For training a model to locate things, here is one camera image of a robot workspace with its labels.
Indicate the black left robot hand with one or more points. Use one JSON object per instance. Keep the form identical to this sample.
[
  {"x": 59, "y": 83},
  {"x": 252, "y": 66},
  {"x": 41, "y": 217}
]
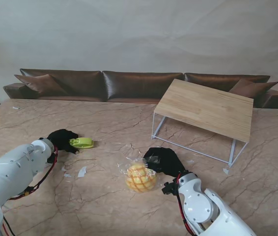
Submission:
[{"x": 60, "y": 140}]

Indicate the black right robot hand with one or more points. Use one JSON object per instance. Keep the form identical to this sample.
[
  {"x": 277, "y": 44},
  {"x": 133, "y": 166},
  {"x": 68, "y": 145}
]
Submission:
[{"x": 166, "y": 159}]

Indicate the lime green sealing clip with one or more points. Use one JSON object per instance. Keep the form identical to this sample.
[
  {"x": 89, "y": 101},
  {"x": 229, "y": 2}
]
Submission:
[{"x": 83, "y": 142}]

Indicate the golden melon bread bun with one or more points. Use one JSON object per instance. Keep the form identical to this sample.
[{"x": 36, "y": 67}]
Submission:
[{"x": 140, "y": 178}]

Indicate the clear plastic bread bag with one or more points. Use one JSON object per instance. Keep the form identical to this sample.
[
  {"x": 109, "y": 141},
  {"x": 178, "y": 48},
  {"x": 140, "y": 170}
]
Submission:
[{"x": 123, "y": 168}]

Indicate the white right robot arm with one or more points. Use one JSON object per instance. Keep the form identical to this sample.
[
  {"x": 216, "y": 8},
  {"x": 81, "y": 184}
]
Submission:
[{"x": 198, "y": 204}]

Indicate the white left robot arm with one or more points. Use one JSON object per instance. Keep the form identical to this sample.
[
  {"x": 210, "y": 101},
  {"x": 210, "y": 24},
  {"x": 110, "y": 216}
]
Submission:
[{"x": 13, "y": 167}]

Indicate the small white tape scrap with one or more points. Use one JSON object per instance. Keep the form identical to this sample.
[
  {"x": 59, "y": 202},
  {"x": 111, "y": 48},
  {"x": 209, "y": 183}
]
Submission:
[
  {"x": 226, "y": 171},
  {"x": 15, "y": 107},
  {"x": 67, "y": 175},
  {"x": 63, "y": 168}
]

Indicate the large white tape scrap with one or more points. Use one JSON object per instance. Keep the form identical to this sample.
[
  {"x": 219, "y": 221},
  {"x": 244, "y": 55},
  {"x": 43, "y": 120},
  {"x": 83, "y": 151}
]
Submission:
[{"x": 82, "y": 172}]

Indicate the brown leather cushion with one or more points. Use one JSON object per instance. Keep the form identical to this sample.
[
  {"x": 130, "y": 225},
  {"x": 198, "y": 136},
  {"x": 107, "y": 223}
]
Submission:
[
  {"x": 249, "y": 88},
  {"x": 40, "y": 84}
]

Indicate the long brown leather sofa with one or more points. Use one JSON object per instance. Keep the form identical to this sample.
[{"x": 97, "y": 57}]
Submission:
[{"x": 134, "y": 86}]

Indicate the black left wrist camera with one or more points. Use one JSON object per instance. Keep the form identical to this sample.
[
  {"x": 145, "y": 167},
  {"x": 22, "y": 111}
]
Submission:
[{"x": 51, "y": 158}]

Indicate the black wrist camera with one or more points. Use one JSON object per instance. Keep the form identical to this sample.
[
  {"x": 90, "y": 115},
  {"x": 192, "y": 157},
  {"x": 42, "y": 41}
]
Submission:
[
  {"x": 169, "y": 188},
  {"x": 51, "y": 158}
]

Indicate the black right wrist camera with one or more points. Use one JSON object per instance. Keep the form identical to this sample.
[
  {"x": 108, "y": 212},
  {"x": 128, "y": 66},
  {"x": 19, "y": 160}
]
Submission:
[{"x": 169, "y": 188}]

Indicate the wooden table white metal frame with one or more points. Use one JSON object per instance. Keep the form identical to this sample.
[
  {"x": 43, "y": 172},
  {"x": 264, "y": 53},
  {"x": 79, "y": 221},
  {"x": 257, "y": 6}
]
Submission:
[{"x": 202, "y": 108}]

